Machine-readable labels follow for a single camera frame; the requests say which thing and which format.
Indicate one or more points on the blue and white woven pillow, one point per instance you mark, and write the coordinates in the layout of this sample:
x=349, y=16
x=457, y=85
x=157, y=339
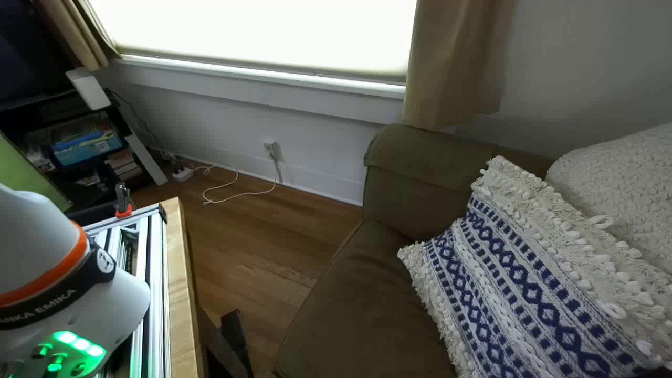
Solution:
x=527, y=286

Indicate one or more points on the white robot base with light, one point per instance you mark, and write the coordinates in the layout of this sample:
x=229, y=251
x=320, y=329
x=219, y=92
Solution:
x=65, y=306

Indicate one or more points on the olive green sofa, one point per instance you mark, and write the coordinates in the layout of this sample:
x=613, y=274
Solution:
x=361, y=317

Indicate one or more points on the white power strip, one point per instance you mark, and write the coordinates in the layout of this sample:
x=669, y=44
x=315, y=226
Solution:
x=184, y=176

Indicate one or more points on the beige right curtain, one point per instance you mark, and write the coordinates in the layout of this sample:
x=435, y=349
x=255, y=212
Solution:
x=457, y=62

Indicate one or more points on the beige curtain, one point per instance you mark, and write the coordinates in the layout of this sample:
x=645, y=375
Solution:
x=457, y=62
x=80, y=32

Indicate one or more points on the white board leaning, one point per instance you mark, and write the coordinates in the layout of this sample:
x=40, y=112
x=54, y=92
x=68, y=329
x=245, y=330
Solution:
x=145, y=160

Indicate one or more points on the red black clamp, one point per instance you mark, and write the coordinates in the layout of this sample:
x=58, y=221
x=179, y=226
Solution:
x=123, y=202

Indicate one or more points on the black shelf with clutter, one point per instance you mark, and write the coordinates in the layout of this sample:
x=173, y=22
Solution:
x=32, y=125

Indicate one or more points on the blue screen device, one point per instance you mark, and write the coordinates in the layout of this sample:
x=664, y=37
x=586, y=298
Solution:
x=78, y=146

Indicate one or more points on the white fuzzy blanket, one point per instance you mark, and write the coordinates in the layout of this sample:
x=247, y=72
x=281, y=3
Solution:
x=626, y=180

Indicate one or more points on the beige left curtain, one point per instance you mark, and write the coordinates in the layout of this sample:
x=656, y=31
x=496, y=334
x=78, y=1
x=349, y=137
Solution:
x=80, y=32

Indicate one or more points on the white wall plug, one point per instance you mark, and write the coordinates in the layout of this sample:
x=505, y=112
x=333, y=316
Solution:
x=273, y=149

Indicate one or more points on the aluminium frame wooden table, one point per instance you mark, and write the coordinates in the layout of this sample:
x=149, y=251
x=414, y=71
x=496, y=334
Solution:
x=155, y=246

